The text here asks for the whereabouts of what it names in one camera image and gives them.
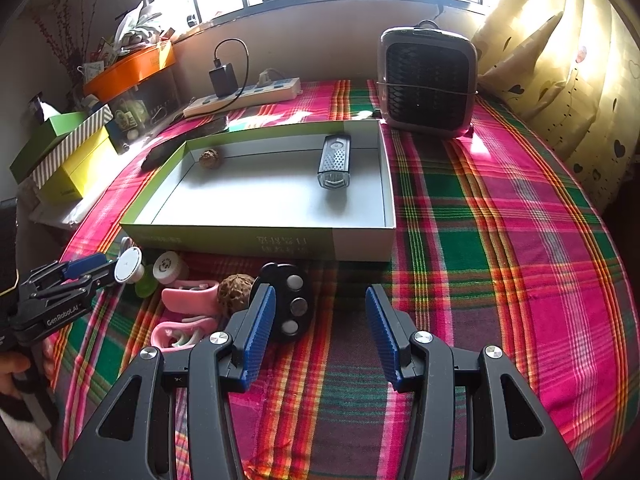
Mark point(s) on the pile of papers and packets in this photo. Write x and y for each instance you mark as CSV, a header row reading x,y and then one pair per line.
x,y
130,30

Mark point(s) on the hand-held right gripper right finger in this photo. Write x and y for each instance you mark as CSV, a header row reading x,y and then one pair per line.
x,y
382,340

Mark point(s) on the brown walnut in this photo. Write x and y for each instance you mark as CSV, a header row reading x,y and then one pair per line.
x,y
208,155
237,295

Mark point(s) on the white plug adapter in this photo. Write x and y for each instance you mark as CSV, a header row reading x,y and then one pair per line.
x,y
265,79

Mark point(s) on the plaid cloth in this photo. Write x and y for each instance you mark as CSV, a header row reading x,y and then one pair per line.
x,y
500,260

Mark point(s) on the striped box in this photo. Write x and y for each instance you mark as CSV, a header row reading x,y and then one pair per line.
x,y
75,140

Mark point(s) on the person's left hand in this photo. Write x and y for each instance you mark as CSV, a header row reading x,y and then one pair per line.
x,y
11,375

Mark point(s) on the white power strip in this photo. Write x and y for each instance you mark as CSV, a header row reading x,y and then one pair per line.
x,y
250,96

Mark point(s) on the white round cap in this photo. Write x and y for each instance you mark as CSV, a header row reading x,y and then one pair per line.
x,y
167,267

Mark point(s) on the clear storage drawer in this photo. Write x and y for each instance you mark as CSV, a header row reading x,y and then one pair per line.
x,y
145,105

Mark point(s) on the dried flower branches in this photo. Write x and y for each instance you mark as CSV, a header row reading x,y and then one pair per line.
x,y
65,45

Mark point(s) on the green and white cardboard box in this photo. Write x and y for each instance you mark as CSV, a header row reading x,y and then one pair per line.
x,y
280,200

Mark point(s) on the white paper sheet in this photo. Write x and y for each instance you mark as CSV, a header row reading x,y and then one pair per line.
x,y
55,215

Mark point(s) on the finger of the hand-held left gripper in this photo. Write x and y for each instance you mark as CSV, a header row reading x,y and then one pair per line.
x,y
100,279
85,265

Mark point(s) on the black and grey bike light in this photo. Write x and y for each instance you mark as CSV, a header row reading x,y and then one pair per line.
x,y
332,162

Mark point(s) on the pink hair clip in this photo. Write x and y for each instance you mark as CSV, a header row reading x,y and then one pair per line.
x,y
192,300
167,332

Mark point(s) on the white round disc green base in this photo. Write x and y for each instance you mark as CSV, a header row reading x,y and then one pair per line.
x,y
129,266

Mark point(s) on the black smartphone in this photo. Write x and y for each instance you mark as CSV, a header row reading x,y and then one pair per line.
x,y
210,126

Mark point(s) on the cream heart print curtain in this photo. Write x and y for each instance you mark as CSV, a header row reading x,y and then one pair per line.
x,y
575,85

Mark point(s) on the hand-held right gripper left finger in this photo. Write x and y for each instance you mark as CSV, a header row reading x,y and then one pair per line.
x,y
257,340

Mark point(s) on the small grey desktop heater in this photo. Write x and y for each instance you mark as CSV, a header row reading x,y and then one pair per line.
x,y
425,85

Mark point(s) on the yellow box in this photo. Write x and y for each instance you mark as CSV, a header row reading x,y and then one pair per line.
x,y
85,167

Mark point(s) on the orange container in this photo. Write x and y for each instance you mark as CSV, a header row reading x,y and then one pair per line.
x,y
130,72

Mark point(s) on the black charger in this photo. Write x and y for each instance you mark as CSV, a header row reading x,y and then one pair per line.
x,y
222,80

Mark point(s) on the black key fob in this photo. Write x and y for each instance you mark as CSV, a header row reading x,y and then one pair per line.
x,y
295,310

